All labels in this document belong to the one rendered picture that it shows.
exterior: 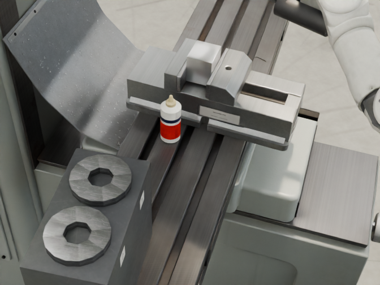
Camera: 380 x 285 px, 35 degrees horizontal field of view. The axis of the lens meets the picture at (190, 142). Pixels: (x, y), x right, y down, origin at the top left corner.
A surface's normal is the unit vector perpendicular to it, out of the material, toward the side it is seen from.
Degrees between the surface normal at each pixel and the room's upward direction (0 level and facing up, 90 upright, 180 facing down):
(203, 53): 0
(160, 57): 0
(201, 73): 90
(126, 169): 0
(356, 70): 54
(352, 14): 60
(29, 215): 89
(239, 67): 40
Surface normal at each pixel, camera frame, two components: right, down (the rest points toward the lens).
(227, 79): 0.04, -0.69
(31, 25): 0.87, -0.11
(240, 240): -0.29, 0.68
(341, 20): -0.14, 0.35
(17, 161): 0.63, 0.56
